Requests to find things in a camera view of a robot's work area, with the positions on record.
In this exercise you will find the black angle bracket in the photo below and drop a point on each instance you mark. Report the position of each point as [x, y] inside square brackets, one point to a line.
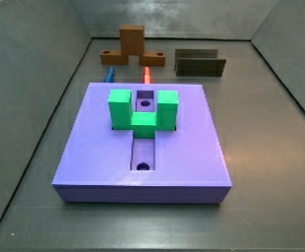
[199, 63]

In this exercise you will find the red peg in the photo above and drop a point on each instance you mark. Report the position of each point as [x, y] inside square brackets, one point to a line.
[146, 75]

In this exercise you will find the brown T-shaped block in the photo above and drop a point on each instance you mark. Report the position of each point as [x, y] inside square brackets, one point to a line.
[132, 41]

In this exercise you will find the purple base board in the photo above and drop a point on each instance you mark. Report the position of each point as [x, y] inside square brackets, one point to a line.
[96, 171]

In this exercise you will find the blue peg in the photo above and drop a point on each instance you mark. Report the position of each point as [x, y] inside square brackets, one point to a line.
[110, 75]

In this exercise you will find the green U-shaped block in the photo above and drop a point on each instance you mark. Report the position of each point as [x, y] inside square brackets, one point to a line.
[146, 113]

